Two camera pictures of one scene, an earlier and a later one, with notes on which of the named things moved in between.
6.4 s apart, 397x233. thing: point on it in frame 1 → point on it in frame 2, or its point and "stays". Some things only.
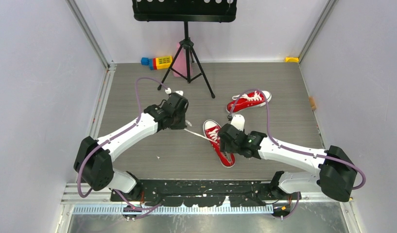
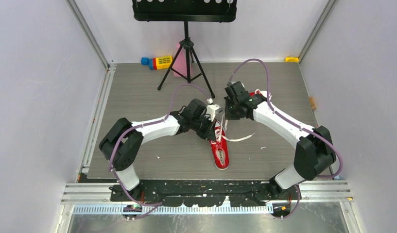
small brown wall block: [313, 105] stays
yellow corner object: [291, 59] stays
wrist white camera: [168, 91] → [212, 109]
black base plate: [200, 193] stays
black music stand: [185, 11] stays
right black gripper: [225, 147] → [229, 115]
